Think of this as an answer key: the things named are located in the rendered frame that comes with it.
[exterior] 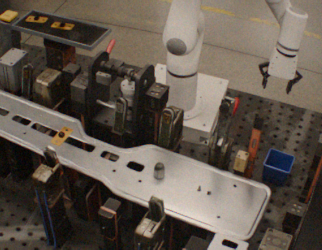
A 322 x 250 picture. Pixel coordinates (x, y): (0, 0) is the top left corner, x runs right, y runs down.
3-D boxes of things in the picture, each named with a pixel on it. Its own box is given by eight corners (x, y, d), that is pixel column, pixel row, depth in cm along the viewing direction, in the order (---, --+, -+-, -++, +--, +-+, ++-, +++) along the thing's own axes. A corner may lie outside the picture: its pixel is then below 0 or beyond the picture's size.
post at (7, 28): (8, 105, 220) (-4, 21, 190) (18, 96, 225) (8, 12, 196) (21, 111, 218) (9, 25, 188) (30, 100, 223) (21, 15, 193)
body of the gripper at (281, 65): (298, 47, 178) (291, 73, 184) (272, 40, 177) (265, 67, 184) (302, 56, 171) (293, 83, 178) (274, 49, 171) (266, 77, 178)
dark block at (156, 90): (143, 185, 191) (145, 93, 162) (151, 172, 195) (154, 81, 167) (155, 189, 189) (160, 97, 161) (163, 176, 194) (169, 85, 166)
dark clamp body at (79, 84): (69, 166, 196) (60, 86, 170) (87, 144, 205) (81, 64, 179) (93, 176, 193) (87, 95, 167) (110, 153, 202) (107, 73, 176)
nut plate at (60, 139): (59, 146, 161) (58, 144, 160) (49, 142, 162) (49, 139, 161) (73, 130, 166) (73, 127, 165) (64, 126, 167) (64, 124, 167)
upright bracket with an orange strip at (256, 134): (230, 224, 178) (254, 116, 144) (231, 221, 179) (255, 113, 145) (237, 227, 177) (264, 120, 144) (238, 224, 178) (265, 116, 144)
